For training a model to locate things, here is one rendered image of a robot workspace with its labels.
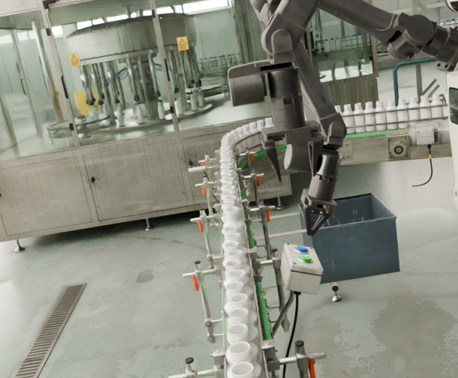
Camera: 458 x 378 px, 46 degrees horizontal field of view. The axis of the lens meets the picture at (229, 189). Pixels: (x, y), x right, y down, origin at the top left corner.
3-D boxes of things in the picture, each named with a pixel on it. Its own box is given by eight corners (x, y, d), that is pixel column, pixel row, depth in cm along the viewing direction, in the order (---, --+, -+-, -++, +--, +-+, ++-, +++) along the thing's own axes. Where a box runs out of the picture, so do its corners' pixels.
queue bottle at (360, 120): (357, 130, 320) (354, 103, 315) (367, 130, 317) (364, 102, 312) (354, 133, 315) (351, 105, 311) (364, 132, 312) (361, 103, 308)
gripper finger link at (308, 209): (297, 236, 129) (306, 199, 126) (293, 226, 135) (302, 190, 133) (325, 241, 129) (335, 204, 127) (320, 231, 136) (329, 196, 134)
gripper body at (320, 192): (308, 207, 124) (315, 176, 122) (301, 195, 134) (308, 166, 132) (335, 212, 124) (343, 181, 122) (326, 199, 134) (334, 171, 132)
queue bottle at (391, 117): (385, 129, 311) (382, 100, 307) (392, 127, 314) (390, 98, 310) (393, 130, 306) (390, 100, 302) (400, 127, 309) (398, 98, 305)
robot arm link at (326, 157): (346, 154, 123) (338, 149, 129) (317, 149, 122) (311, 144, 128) (338, 183, 125) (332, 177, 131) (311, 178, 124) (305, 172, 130)
